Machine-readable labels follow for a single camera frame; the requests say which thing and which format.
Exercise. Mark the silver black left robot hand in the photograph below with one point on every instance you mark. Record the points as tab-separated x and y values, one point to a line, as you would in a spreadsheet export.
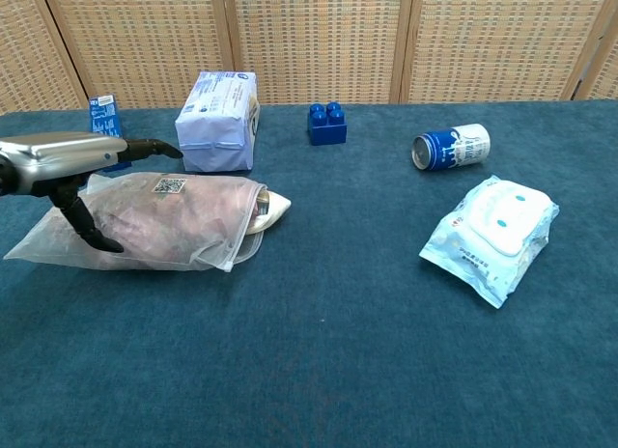
58	153

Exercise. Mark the translucent white zip bag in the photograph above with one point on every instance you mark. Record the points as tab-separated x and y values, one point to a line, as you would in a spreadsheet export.
169	235

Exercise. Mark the cream pointed shoe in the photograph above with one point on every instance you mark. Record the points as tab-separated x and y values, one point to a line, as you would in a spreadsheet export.
276	206

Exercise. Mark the small blue carton box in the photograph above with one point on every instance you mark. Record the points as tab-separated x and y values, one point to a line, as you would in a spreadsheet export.
103	117

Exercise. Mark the lavender tissue pack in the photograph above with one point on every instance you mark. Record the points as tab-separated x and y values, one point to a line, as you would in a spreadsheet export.
212	129

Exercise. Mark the blue building block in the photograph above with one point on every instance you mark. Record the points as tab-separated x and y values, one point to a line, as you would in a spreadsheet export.
328	129

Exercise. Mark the wicker folding screen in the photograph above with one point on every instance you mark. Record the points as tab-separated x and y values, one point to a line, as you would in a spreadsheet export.
314	42

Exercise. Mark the dark teal carpet surface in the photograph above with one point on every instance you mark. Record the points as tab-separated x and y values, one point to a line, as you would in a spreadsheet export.
309	346

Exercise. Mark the blue white drink can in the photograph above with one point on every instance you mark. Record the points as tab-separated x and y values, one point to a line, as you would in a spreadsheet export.
458	148

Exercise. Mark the light blue wet wipes pack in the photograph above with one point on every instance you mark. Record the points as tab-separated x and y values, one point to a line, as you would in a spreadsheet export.
492	235

